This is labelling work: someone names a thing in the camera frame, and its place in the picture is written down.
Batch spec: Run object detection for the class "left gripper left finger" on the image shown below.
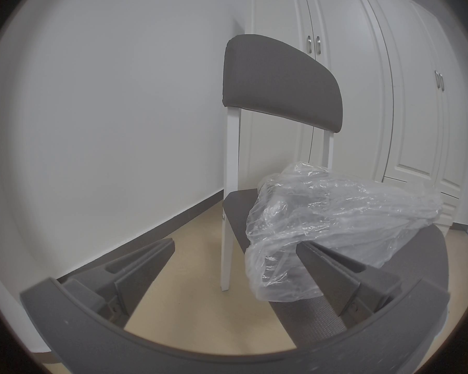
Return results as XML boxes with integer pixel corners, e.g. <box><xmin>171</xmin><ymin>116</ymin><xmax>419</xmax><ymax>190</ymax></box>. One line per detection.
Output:
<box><xmin>63</xmin><ymin>238</ymin><xmax>176</xmax><ymax>329</ymax></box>

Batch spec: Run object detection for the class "white wardrobe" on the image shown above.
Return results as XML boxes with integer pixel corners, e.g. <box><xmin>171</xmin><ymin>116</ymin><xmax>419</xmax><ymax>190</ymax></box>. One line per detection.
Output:
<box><xmin>245</xmin><ymin>0</ymin><xmax>468</xmax><ymax>230</ymax></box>

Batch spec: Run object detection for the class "grey white chair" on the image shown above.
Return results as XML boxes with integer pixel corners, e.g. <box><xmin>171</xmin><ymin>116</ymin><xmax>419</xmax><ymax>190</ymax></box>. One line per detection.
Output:
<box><xmin>219</xmin><ymin>34</ymin><xmax>451</xmax><ymax>350</ymax></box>

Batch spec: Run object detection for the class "clear plastic bag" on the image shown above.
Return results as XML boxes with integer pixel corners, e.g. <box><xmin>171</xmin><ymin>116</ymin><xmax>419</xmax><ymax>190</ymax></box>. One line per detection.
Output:
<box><xmin>245</xmin><ymin>161</ymin><xmax>444</xmax><ymax>302</ymax></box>

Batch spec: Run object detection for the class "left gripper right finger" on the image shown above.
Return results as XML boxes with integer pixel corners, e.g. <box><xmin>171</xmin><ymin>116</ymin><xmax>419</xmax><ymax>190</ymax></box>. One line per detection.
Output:
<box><xmin>296</xmin><ymin>241</ymin><xmax>402</xmax><ymax>328</ymax></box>

